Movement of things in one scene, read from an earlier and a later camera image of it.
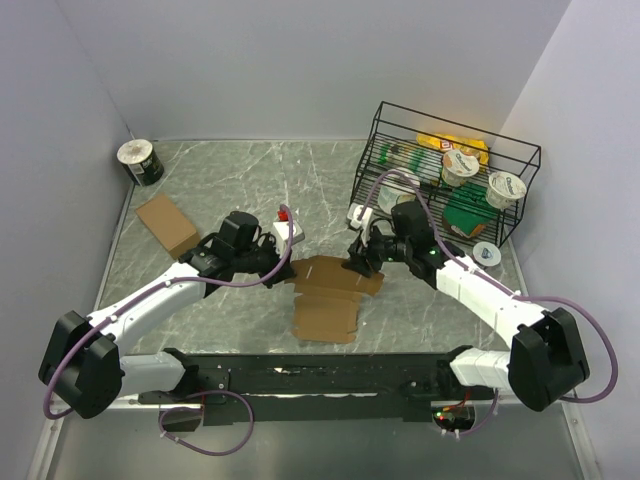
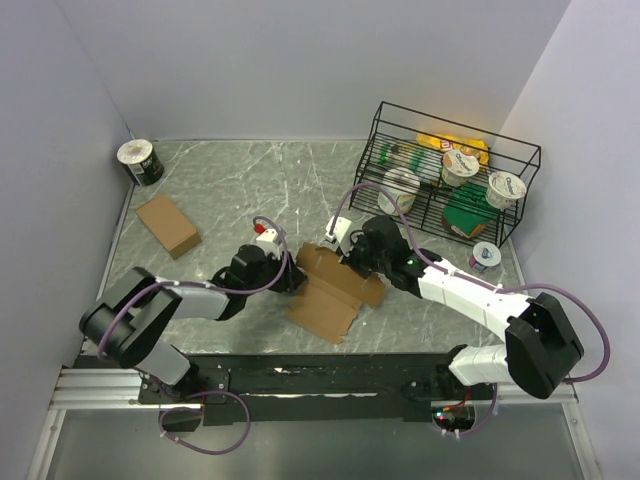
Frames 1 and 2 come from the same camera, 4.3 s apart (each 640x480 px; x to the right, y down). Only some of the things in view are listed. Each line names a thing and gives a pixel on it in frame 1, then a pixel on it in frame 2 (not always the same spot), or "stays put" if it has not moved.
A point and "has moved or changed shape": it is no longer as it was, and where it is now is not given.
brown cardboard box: (326, 311) has moved or changed shape
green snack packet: (466, 209) stays put
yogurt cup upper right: (504, 189) stays put
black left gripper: (277, 255) -> (292, 278)
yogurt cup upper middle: (457, 166) stays put
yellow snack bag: (445, 143) stays put
